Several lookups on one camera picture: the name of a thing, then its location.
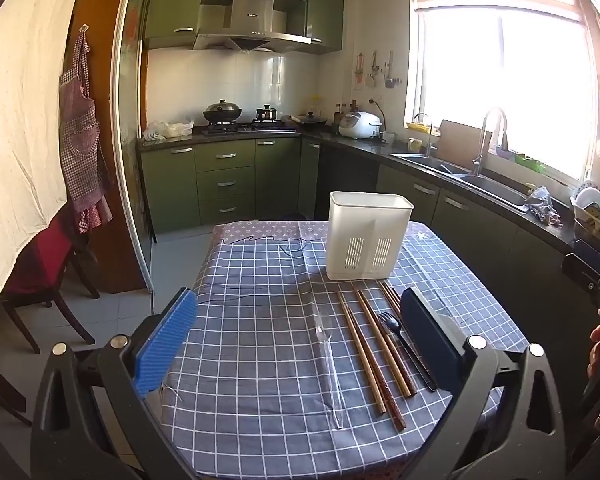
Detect black plastic fork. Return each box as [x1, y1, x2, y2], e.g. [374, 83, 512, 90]
[377, 311, 438, 393]

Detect hanging kitchen tools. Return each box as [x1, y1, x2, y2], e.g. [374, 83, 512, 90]
[352, 50, 402, 92]

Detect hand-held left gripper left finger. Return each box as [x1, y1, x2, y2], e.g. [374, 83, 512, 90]
[30, 287, 201, 480]

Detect group of seasoning bottles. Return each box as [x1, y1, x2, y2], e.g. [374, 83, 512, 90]
[333, 101, 359, 124]

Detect white rice cooker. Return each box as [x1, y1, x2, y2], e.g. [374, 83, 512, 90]
[338, 111, 383, 140]

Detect tall steel faucet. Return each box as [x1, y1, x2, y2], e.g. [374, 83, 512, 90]
[472, 107, 510, 177]

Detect gas stove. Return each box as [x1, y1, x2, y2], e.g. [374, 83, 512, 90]
[199, 118, 289, 135]

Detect green upper kitchen cabinets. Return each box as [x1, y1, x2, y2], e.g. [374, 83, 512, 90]
[142, 0, 347, 54]

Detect small steel faucet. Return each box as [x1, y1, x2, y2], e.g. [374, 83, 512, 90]
[412, 113, 439, 159]

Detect wooden chair with red cushion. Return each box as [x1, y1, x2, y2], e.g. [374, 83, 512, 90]
[0, 207, 101, 356]

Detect white hanging cloth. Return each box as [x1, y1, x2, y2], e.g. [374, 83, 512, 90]
[0, 0, 92, 307]

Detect brown cutting board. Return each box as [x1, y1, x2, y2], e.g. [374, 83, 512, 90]
[437, 119, 495, 174]

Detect sliding door frame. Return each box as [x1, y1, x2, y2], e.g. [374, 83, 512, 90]
[111, 0, 157, 292]

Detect crumpled grey rag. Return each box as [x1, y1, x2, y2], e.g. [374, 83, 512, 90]
[524, 185, 564, 227]

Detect purple printed cloth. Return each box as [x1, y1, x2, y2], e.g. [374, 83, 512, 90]
[211, 219, 433, 245]

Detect clear plastic spoon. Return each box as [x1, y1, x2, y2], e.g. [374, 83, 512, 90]
[313, 311, 344, 429]

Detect dark brown wooden chopstick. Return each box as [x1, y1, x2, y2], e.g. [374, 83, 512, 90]
[341, 297, 407, 432]

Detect kitchen window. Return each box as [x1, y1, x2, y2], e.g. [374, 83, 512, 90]
[404, 0, 600, 183]

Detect white plastic bag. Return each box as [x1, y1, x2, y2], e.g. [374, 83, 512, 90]
[142, 118, 195, 140]

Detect white plastic utensil holder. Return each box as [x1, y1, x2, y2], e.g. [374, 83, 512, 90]
[326, 191, 415, 281]

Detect black kitchen countertop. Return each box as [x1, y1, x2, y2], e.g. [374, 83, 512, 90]
[137, 127, 581, 256]

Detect person's right hand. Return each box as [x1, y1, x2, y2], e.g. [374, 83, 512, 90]
[586, 323, 600, 378]

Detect steel range hood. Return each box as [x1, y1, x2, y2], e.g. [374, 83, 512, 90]
[192, 0, 313, 56]

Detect red checked apron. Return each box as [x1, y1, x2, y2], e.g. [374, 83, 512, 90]
[58, 34, 115, 234]

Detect frying pan with lid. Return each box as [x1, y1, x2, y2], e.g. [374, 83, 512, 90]
[286, 110, 329, 127]

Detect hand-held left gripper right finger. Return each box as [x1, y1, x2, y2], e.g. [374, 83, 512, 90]
[400, 285, 566, 480]

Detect dish rack with plates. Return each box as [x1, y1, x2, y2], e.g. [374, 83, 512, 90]
[569, 180, 600, 253]

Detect black wok with lid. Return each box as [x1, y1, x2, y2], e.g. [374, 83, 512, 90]
[202, 99, 244, 124]

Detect steel double sink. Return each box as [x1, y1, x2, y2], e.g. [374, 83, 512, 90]
[391, 152, 530, 207]

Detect dark wooden chair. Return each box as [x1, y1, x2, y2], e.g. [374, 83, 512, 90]
[0, 347, 35, 428]

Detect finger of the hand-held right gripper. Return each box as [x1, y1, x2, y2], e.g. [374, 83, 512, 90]
[562, 252, 600, 311]

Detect grey checked tablecloth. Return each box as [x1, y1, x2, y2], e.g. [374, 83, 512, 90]
[161, 220, 531, 480]

